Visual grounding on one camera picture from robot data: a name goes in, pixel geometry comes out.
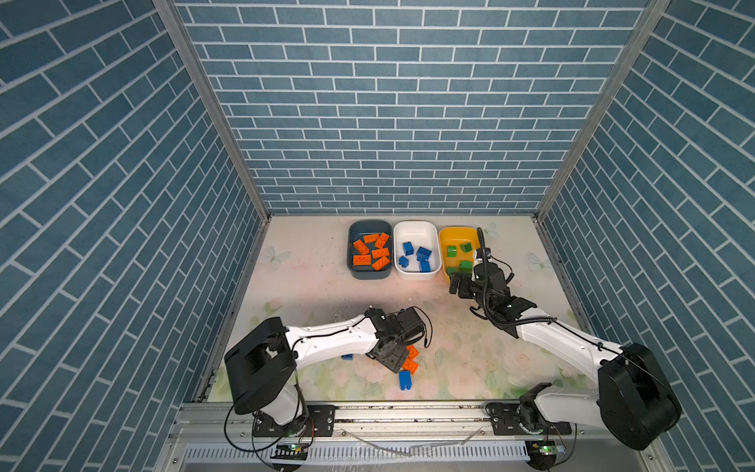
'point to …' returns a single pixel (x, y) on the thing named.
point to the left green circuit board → (291, 451)
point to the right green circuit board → (542, 452)
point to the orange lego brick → (363, 250)
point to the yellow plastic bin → (457, 248)
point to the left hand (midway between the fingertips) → (388, 356)
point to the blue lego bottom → (405, 380)
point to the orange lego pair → (362, 260)
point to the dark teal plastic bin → (370, 251)
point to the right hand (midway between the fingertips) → (461, 271)
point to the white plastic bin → (417, 250)
